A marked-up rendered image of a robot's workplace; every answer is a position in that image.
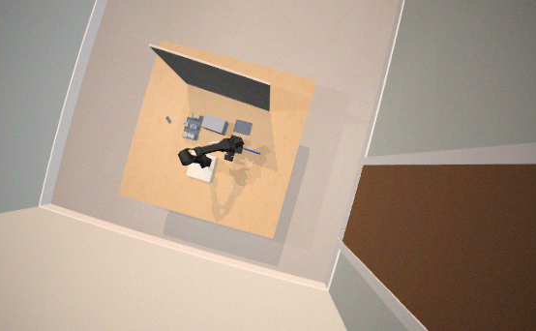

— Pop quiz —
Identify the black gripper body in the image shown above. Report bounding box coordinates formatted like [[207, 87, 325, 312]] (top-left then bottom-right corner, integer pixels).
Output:
[[224, 135, 239, 162]]

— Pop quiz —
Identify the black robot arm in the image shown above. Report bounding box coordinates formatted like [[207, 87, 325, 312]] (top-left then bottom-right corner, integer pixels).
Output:
[[178, 137, 244, 168]]

